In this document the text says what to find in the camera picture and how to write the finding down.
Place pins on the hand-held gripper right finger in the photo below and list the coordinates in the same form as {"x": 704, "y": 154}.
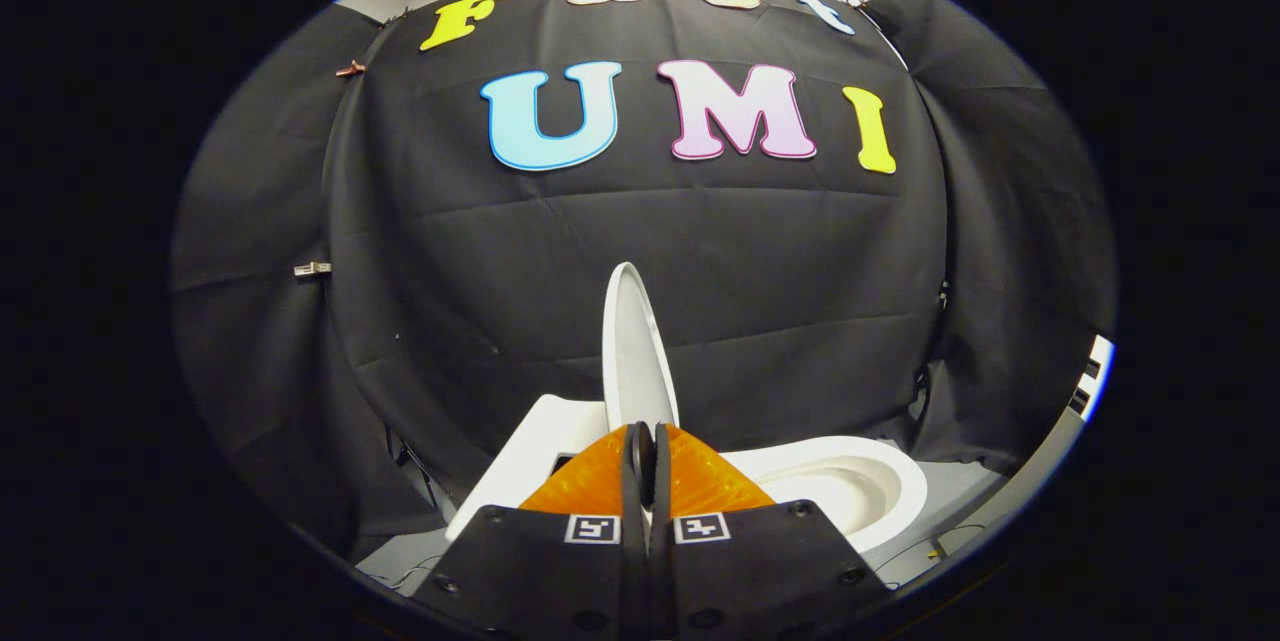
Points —
{"x": 760, "y": 571}

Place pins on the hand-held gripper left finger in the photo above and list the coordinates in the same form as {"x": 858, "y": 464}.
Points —
{"x": 530, "y": 571}

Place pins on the white toilet lid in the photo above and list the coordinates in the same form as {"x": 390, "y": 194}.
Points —
{"x": 632, "y": 351}

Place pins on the white ceramic toilet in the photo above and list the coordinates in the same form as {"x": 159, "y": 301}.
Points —
{"x": 530, "y": 451}

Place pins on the grey cabinet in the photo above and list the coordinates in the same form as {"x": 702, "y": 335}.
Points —
{"x": 1055, "y": 471}

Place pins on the black backdrop cloth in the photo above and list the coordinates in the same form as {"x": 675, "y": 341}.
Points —
{"x": 560, "y": 251}

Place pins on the metal cloth clip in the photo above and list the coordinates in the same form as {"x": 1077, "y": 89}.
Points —
{"x": 312, "y": 268}

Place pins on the red cloth clip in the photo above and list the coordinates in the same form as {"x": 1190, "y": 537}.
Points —
{"x": 350, "y": 69}

